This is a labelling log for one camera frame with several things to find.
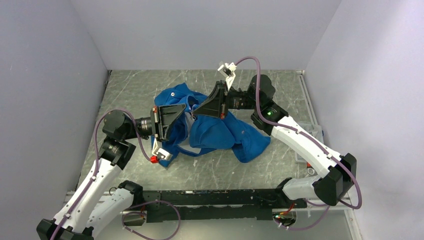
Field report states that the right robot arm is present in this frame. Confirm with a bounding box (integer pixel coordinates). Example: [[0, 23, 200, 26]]
[[193, 74, 357, 208]]

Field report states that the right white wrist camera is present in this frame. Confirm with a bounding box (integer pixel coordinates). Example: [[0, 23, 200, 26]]
[[217, 61, 237, 90]]

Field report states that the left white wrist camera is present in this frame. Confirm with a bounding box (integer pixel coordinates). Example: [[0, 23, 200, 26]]
[[149, 138, 173, 167]]

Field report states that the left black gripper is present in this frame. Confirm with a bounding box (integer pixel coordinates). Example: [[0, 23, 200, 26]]
[[122, 103, 186, 142]]

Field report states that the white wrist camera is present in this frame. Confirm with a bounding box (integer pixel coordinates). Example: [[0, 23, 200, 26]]
[[149, 138, 173, 167], [217, 61, 237, 90]]

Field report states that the blue zip jacket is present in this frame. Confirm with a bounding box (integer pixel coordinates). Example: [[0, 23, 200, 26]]
[[154, 83, 271, 168]]

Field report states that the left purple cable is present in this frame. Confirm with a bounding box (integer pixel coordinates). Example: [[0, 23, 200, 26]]
[[49, 107, 182, 240]]

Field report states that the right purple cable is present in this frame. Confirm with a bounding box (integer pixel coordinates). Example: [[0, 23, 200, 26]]
[[234, 56, 363, 232]]

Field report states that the clear plastic organizer box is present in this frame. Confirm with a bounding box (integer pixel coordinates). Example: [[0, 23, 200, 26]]
[[295, 122, 324, 163]]

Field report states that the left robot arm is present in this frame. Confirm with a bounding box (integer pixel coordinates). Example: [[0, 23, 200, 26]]
[[36, 104, 186, 240]]

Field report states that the purple cable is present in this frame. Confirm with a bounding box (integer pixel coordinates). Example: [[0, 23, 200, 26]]
[[234, 56, 363, 232], [49, 107, 182, 240]]

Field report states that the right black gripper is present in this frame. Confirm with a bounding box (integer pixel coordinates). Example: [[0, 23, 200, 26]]
[[193, 80, 260, 120]]

